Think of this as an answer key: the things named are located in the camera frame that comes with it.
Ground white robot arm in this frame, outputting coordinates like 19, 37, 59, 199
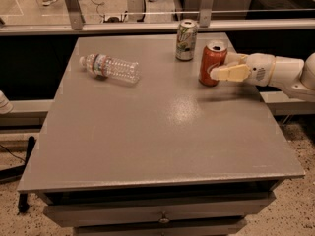
210, 52, 315, 102

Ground white object at left edge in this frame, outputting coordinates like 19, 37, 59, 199
0, 90, 14, 114

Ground top grey drawer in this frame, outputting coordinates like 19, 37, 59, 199
44, 192, 276, 227

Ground grey drawer cabinet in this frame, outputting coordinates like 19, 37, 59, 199
18, 35, 304, 236

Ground red coke can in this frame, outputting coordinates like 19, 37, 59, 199
199, 39, 227, 87

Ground clear plastic water bottle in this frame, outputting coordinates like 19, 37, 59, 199
79, 54, 140, 84

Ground green white soda can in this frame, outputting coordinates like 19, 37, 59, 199
176, 19, 198, 61

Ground black floor cable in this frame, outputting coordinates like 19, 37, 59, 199
88, 0, 106, 17

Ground round metal drawer knob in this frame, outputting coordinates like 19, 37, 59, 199
158, 216, 170, 224

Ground black stand leg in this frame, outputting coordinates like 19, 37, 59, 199
0, 135, 37, 214

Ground grey metal railing frame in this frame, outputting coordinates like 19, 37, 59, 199
0, 0, 315, 35

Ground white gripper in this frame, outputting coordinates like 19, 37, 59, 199
210, 52, 276, 86

